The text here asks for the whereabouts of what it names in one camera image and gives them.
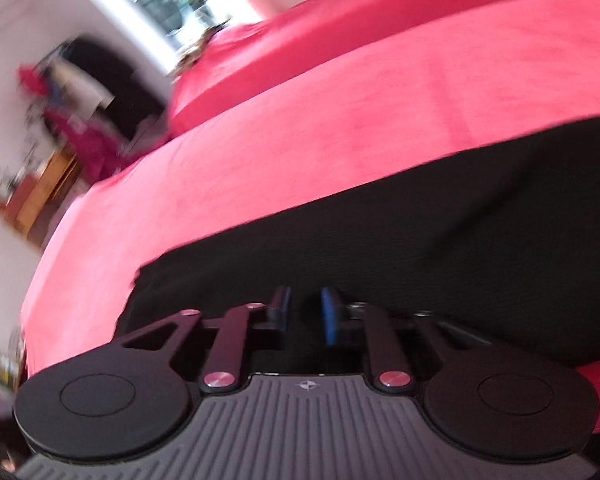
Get far red bed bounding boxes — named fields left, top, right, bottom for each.
left=169, top=0, right=505, bottom=136

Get black pants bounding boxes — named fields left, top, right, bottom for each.
left=116, top=117, right=600, bottom=373

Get near red bed cover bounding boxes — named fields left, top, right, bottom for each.
left=21, top=0, right=600, bottom=430

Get magenta clothes pile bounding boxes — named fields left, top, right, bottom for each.
left=17, top=58, right=137, bottom=183

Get tan cloth on bed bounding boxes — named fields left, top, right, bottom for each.
left=170, top=23, right=226, bottom=77

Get bright window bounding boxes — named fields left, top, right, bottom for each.
left=91, top=0, right=262, bottom=74

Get wooden cabinet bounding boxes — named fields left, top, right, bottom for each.
left=0, top=150, right=82, bottom=249

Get hanging dark clothes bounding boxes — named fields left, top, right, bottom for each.
left=59, top=35, right=166, bottom=141

